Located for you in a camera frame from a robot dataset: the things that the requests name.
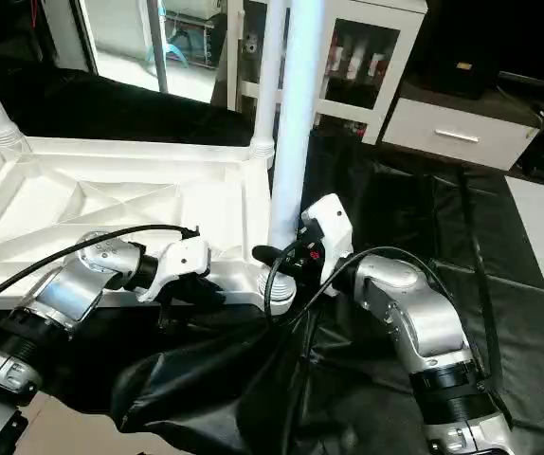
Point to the black equipment box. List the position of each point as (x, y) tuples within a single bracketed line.
[(462, 52)]

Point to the white plastic table top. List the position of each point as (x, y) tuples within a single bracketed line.
[(111, 190)]

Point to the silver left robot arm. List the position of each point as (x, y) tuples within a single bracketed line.
[(63, 289)]

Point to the colourful background box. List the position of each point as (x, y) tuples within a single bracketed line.
[(191, 33)]

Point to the white drawer unit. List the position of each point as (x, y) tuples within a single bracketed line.
[(457, 133)]

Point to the black work surface mat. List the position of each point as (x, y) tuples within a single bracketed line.
[(424, 246)]

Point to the white glass door cabinet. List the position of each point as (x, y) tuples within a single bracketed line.
[(348, 66)]

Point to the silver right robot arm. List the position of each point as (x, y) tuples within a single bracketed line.
[(414, 313)]

